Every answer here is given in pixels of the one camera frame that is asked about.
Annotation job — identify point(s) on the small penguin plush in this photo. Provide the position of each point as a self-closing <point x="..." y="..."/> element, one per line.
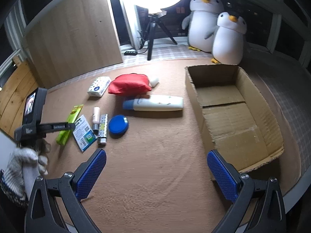
<point x="229" y="39"/>

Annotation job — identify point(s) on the white lotion bottle blue cap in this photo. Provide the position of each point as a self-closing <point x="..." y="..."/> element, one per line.
<point x="153" y="103"/>

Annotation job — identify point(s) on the red cloth pouch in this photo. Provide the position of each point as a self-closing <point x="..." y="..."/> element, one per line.
<point x="129" y="85"/>

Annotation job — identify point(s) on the patterned lighter stick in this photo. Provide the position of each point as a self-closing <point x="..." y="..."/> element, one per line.
<point x="102" y="133"/>

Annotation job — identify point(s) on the black power strip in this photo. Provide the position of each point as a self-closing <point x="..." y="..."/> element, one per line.
<point x="130" y="53"/>

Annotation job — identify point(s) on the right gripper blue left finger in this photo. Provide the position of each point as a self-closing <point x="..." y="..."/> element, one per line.
<point x="88" y="172"/>

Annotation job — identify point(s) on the small white eraser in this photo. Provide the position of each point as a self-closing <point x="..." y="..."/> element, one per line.
<point x="153" y="82"/>

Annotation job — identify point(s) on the small pink white bottle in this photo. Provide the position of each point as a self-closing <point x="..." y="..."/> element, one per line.
<point x="96" y="119"/>

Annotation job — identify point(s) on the wooden board panel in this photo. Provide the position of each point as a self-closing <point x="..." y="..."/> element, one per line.
<point x="73" y="38"/>

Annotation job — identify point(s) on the cardboard box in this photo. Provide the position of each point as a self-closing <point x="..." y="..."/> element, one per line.
<point x="233" y="116"/>

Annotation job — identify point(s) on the white dotted tissue pack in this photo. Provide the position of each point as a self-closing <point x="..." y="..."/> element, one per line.
<point x="99" y="86"/>

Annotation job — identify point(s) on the blue round tin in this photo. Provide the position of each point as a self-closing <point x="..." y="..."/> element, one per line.
<point x="118" y="125"/>

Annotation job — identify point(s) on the left gloved hand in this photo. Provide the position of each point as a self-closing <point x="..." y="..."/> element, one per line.
<point x="36" y="157"/>

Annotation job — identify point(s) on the pine wood headboard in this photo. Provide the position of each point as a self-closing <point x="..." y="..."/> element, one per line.
<point x="13" y="97"/>

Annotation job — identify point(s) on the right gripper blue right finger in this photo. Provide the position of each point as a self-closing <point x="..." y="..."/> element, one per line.
<point x="225" y="175"/>

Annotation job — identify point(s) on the large penguin plush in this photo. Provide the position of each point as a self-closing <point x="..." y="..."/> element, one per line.
<point x="202" y="23"/>

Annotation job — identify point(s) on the white blue leaflet packet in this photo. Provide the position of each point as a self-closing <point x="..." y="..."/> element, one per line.
<point x="83" y="133"/>

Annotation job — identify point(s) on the black tripod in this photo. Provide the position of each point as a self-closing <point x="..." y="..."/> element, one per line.
<point x="148" y="34"/>

